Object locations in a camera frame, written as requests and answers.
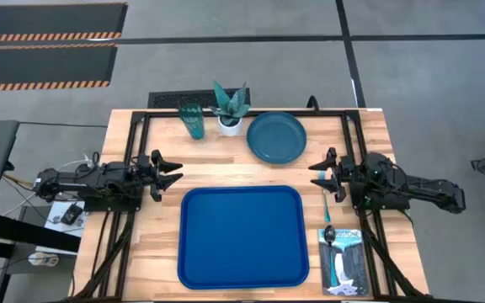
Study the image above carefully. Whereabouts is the white cable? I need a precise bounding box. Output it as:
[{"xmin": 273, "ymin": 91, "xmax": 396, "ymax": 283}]
[{"xmin": 1, "ymin": 157, "xmax": 96, "ymax": 216}]

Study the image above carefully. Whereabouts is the iridescent fork with teal handle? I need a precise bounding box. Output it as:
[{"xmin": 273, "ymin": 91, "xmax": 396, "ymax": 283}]
[{"xmin": 317, "ymin": 170, "xmax": 333, "ymax": 224}]

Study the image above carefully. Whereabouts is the teal ribbed plastic cup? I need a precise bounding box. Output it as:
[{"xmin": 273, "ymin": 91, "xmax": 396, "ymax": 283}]
[{"xmin": 179, "ymin": 103, "xmax": 206, "ymax": 141}]

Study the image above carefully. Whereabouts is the teal round plate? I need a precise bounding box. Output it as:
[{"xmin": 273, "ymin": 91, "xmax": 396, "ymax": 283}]
[{"xmin": 246, "ymin": 111, "xmax": 308, "ymax": 166}]

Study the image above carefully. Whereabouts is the blue rectangular plastic tray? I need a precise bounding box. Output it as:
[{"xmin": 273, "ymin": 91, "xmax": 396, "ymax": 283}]
[{"xmin": 177, "ymin": 184, "xmax": 311, "ymax": 291}]

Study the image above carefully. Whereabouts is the black spoon with teal handle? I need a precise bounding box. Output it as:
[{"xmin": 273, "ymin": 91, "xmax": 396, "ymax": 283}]
[{"xmin": 323, "ymin": 224, "xmax": 339, "ymax": 288}]

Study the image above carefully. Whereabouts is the black power adapter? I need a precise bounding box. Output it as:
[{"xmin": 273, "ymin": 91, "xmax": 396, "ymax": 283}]
[{"xmin": 60, "ymin": 202, "xmax": 85, "ymax": 226}]

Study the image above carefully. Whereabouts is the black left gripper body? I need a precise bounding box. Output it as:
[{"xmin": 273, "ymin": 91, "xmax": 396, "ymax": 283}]
[{"xmin": 132, "ymin": 153, "xmax": 160, "ymax": 196}]

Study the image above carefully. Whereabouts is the white paper sheet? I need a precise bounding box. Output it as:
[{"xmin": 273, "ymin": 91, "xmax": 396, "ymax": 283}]
[{"xmin": 43, "ymin": 200, "xmax": 87, "ymax": 233}]

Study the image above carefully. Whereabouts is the white power strip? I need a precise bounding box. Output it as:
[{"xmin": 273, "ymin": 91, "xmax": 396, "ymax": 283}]
[{"xmin": 27, "ymin": 252, "xmax": 61, "ymax": 268}]

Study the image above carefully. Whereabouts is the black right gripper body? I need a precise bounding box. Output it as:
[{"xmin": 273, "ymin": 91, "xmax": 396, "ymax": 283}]
[{"xmin": 334, "ymin": 155, "xmax": 355, "ymax": 189}]

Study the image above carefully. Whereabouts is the black perforated floor mat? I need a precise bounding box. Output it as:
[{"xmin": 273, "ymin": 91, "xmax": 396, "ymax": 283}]
[{"xmin": 147, "ymin": 88, "xmax": 252, "ymax": 110}]

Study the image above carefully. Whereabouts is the black mat with orange stripes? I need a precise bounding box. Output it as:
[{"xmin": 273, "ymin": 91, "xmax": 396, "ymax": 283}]
[
  {"xmin": 0, "ymin": 2, "xmax": 130, "ymax": 44},
  {"xmin": 0, "ymin": 42, "xmax": 120, "ymax": 93}
]

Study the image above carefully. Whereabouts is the succulent plant in white pot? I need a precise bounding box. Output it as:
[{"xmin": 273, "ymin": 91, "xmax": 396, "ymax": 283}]
[{"xmin": 208, "ymin": 80, "xmax": 252, "ymax": 138}]

